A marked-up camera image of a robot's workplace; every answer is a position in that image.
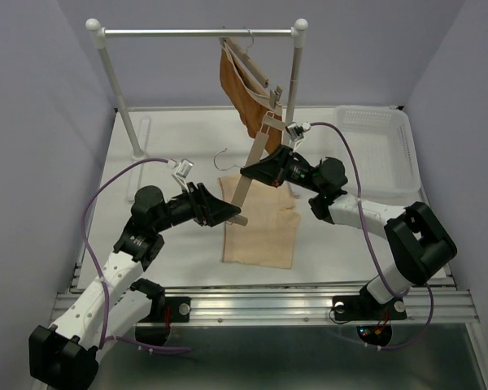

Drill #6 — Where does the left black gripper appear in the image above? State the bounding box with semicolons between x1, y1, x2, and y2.
154;181;241;232

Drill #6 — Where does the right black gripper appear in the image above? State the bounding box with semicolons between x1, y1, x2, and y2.
239;143;323;193

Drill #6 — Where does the wooden clip hanger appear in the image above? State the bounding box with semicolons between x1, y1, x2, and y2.
226;111;276;226

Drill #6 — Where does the beige underwear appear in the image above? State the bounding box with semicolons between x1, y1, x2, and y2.
222;180;301;270

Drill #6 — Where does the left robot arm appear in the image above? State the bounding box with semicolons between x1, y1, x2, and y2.
28;183;241;389

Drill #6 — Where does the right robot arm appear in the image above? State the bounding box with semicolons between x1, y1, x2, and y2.
240;145;457;322

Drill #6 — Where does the brown underwear on hanger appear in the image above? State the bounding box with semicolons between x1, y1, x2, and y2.
220;45;282;154

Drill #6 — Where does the white plastic basket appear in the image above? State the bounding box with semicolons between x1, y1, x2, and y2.
333;106;421;198

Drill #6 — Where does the white clothes rack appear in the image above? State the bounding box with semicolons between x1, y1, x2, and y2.
85;19;308;161

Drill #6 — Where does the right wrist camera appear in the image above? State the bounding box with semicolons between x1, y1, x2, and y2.
285;122;312;151

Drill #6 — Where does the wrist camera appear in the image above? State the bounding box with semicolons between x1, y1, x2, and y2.
285;122;312;151
167;158;194;188

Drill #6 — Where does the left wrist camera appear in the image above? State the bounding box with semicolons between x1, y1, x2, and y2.
167;158;194;188

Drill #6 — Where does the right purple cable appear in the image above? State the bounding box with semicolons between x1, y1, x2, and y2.
308;121;434;353

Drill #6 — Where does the purple cable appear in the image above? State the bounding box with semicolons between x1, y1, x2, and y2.
308;121;434;353
82;157;194;353

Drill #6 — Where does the aluminium mounting rail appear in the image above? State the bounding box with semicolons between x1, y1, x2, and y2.
52;284;483;326

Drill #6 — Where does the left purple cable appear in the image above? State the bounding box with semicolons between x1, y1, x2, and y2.
82;157;194;353

